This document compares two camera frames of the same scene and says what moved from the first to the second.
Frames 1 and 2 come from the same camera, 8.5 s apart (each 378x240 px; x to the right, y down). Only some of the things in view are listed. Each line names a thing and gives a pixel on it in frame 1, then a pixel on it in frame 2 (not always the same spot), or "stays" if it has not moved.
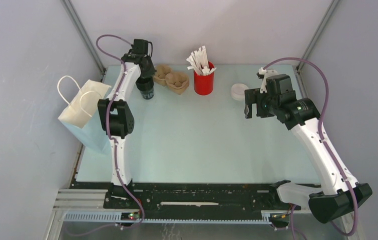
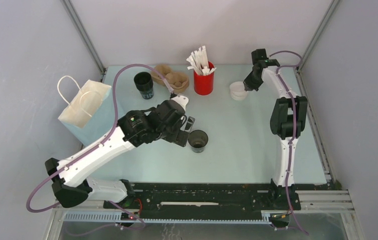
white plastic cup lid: x=238 y=91 stays
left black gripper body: x=149 y=71 → x=174 y=134
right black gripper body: x=265 y=105 → x=254 y=81
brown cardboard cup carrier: x=177 y=82 stays
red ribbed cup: x=204 y=84 stays
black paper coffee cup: x=145 y=86 stays
